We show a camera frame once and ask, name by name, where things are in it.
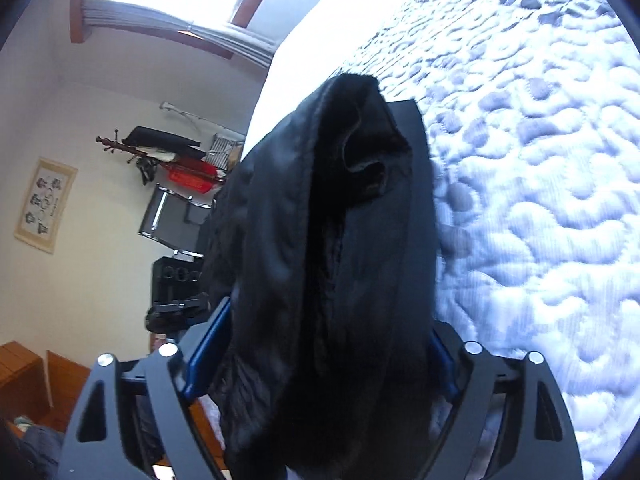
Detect black quilted pants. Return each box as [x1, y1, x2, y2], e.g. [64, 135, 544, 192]
[201, 74, 437, 479]

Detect wooden cabinet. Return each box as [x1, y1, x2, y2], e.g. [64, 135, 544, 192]
[1, 341, 90, 432]

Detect black chrome cantilever chair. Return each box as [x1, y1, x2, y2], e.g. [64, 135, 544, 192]
[138, 184, 212, 259]

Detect red hanging garment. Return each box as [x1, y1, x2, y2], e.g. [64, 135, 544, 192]
[160, 157, 226, 194]

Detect white standing rack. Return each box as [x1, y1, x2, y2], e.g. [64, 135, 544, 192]
[160, 101, 246, 174]

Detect black hanging garment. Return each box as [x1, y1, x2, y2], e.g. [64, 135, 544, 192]
[122, 126, 206, 160]

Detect wooden coat rack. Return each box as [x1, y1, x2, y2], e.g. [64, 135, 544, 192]
[94, 128, 227, 187]

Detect grey window curtain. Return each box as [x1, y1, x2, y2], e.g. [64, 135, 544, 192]
[80, 0, 278, 68]

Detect bed with quilted mattress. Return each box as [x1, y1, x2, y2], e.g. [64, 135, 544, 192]
[239, 0, 639, 479]

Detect framed wall picture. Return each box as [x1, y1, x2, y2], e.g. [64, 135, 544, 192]
[14, 157, 77, 254]

